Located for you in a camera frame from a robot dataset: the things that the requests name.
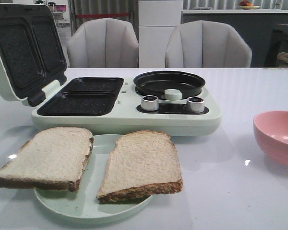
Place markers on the bread slice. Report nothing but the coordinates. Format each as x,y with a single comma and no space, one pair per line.
54,159
143,163

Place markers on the mint green sandwich maker lid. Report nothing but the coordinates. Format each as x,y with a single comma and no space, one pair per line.
31,56

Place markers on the pink plastic bowl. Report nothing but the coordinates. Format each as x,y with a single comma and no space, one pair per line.
271,134

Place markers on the mint green breakfast maker base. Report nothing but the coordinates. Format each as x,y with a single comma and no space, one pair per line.
111,105

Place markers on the left silver control knob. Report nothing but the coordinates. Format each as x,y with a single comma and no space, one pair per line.
150,103

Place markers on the silver control knob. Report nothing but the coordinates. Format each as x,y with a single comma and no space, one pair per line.
150,103
195,104

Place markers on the black round frying pan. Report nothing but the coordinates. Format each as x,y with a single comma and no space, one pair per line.
156,82

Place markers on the right silver control knob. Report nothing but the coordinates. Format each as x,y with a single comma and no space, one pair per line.
195,104

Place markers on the left grey upholstered chair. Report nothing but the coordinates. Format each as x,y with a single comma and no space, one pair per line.
104,43

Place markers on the grey upholstered chair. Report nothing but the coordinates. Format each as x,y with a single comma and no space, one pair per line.
207,44
104,43

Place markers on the right grey upholstered chair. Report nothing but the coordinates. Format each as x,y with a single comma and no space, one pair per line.
207,44

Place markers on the white refrigerator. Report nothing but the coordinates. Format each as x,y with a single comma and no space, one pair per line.
157,19

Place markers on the mint green round plate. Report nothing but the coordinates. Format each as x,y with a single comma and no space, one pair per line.
83,206

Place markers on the grey kitchen counter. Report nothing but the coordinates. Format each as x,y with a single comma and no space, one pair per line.
255,26

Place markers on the fruit plate on counter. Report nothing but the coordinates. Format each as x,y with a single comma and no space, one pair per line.
247,5

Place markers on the dark appliance at right edge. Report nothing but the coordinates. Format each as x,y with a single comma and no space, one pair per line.
278,44

